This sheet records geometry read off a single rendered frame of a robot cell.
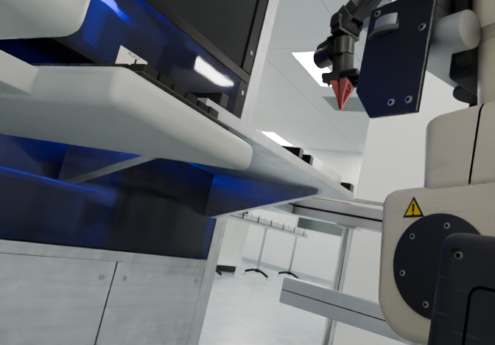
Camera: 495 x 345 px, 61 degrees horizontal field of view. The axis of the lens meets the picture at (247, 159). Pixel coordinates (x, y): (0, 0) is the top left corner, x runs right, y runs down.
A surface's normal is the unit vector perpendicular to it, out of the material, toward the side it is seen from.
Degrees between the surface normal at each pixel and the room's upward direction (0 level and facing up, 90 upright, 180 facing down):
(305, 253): 90
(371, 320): 90
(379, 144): 90
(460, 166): 90
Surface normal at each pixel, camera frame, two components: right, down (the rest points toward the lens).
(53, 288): 0.84, 0.11
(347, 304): -0.50, -0.26
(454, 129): -0.82, -0.28
